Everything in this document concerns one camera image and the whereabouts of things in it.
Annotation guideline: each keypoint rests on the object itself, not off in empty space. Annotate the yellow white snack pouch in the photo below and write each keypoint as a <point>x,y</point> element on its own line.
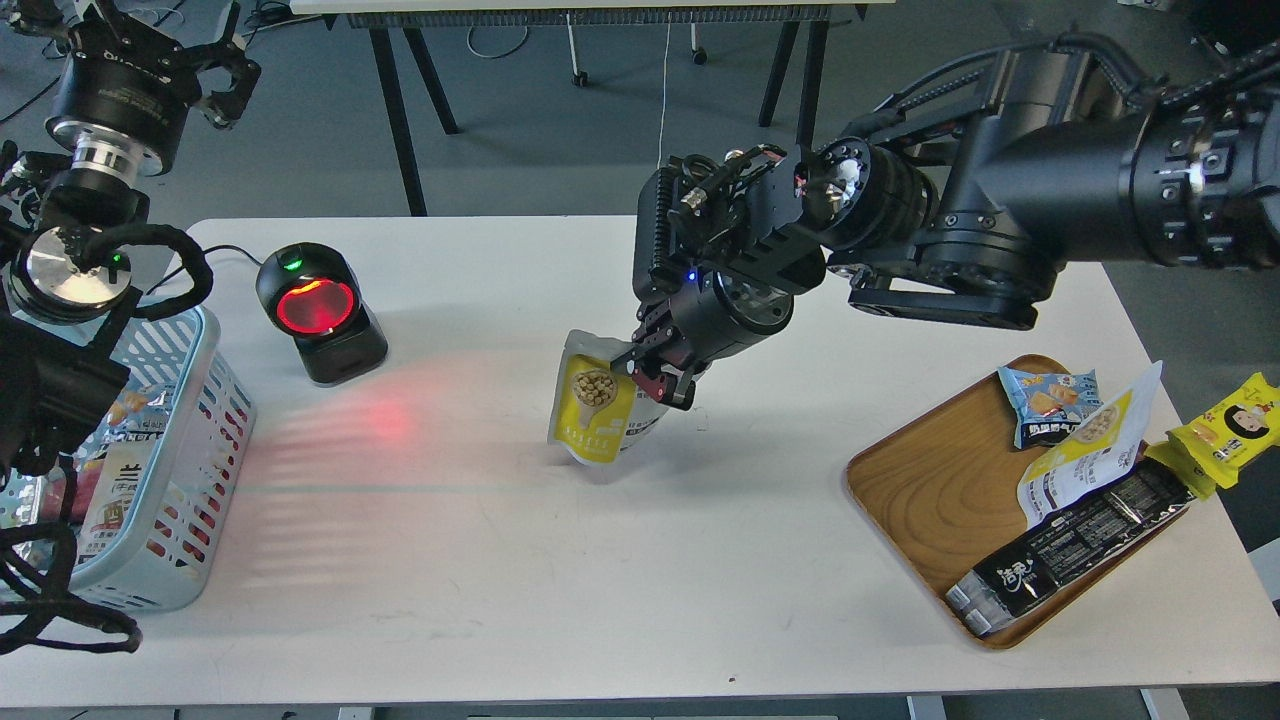
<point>597,413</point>

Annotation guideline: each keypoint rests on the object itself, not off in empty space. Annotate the wooden tray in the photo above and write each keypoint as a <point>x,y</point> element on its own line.
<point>942,489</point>

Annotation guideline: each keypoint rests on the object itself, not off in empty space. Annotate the black long snack package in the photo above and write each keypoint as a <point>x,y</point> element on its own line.
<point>1067,546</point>

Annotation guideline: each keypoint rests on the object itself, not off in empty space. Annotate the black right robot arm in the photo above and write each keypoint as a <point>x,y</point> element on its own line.
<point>959,203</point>

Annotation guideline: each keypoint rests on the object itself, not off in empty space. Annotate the white snack pack in basket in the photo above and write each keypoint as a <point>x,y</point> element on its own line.
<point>134,425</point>

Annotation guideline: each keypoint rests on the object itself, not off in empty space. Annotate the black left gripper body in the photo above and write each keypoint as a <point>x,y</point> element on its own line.
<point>123,87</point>

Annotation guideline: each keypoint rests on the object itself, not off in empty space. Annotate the light blue plastic basket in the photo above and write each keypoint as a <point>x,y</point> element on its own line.
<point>58,386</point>

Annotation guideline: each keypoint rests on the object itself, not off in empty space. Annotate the black leg background table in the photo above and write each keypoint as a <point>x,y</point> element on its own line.
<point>379,18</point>

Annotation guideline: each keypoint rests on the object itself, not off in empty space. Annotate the blue snack packet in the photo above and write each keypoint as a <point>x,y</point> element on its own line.
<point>1048,406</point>

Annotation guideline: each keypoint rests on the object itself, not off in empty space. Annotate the yellow white snack bag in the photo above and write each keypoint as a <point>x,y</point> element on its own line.
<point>1101,450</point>

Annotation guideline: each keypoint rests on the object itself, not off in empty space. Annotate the black barcode scanner red window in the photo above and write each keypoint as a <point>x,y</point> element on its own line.
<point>309,292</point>

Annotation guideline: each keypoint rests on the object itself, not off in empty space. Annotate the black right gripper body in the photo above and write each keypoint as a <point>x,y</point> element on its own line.
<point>724,247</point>

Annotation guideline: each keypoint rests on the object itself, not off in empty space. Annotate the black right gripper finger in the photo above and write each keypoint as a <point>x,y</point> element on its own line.
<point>669,383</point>
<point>647,342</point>

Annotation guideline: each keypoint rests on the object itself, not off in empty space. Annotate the yellow cartoon snack packet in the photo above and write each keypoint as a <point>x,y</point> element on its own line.
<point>1207,453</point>

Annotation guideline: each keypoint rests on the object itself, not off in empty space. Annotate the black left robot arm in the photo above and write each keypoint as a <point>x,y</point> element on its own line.
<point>85,262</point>

